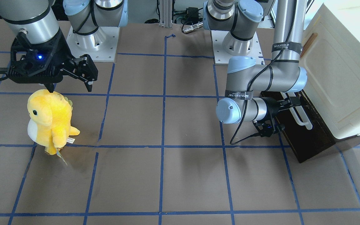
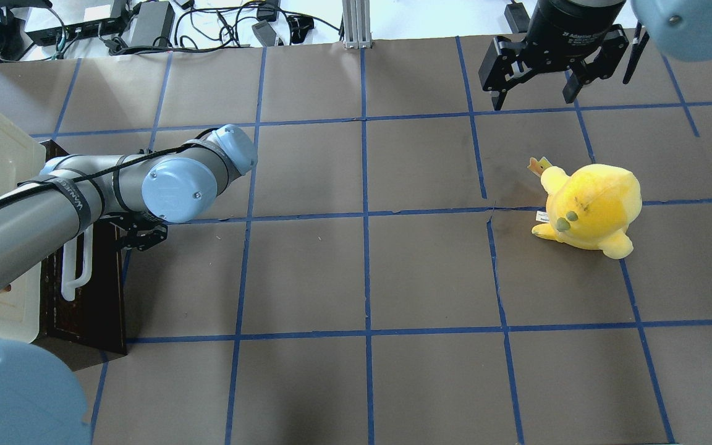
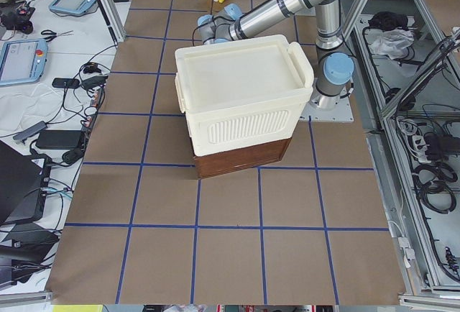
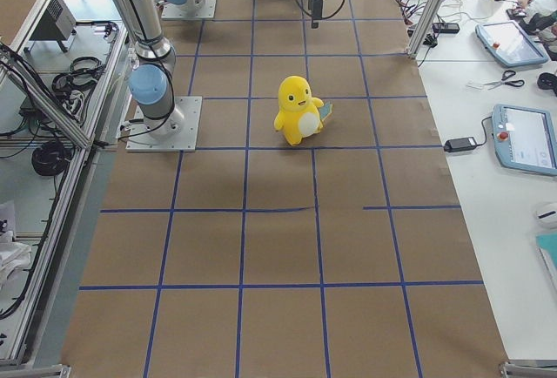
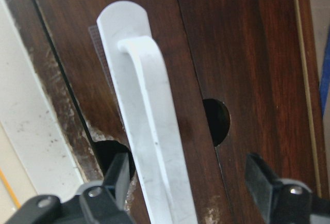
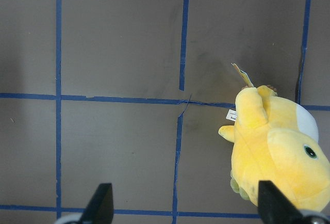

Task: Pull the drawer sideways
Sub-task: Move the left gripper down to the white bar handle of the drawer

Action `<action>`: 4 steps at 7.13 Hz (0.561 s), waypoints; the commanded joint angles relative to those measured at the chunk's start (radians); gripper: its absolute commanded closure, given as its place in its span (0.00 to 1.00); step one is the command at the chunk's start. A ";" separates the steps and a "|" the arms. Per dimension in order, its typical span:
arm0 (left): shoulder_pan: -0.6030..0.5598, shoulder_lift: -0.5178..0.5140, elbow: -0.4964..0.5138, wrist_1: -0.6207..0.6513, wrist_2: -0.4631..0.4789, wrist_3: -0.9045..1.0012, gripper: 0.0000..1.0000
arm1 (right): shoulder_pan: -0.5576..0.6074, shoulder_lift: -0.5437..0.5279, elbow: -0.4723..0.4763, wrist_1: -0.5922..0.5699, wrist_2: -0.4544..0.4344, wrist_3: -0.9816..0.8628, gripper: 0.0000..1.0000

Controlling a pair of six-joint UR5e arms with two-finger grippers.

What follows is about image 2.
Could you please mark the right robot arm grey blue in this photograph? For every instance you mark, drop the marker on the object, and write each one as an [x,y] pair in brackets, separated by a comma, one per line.
[680,29]

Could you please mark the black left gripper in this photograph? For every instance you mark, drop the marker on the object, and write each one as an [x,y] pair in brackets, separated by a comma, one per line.
[143,237]

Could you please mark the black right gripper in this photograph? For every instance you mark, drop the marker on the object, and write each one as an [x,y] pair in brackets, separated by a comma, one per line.
[561,28]

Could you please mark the aluminium frame post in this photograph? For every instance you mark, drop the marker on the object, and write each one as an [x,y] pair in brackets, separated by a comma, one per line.
[356,26]

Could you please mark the white plastic drawer handle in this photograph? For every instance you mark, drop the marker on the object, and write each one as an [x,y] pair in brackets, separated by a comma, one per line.
[77,263]

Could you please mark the black power adapter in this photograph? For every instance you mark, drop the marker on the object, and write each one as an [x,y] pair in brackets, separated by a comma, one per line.
[152,24]

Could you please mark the yellow plush dinosaur toy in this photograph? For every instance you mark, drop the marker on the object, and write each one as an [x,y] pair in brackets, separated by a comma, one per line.
[590,209]

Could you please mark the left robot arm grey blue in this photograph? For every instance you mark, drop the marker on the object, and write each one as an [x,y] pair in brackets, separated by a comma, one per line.
[41,400]

